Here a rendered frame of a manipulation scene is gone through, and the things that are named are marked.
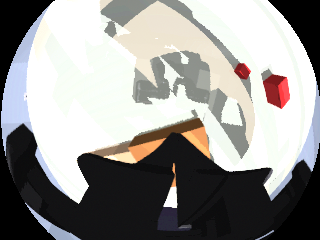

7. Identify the brown square block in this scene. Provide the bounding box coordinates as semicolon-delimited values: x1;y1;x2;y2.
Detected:
129;119;211;161

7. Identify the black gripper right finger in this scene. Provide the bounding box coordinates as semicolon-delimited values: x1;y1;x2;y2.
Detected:
173;133;273;228

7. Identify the tan flat block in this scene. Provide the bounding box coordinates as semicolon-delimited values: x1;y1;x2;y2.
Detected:
87;141;137;163

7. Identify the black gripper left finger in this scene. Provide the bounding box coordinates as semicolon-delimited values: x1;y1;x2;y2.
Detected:
77;132;179;221

